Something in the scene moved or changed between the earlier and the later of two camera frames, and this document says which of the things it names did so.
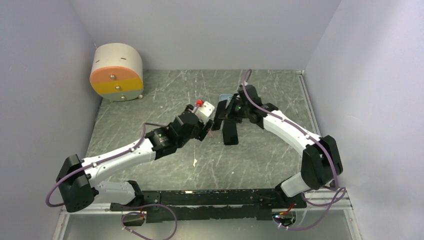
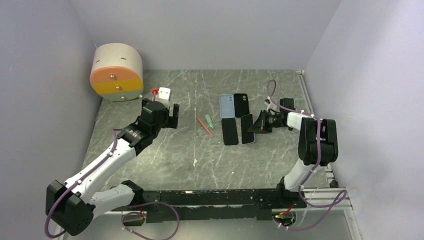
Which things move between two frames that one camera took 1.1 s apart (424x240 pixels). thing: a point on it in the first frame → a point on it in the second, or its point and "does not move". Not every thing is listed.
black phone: [209, 125] → [247, 121]
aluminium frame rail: [329, 199] does not move
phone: [230, 135] does not move
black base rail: [213, 205] does not move
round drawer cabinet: [116, 74] does not move
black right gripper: [226, 114] → [260, 126]
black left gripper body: [198, 132] → [164, 121]
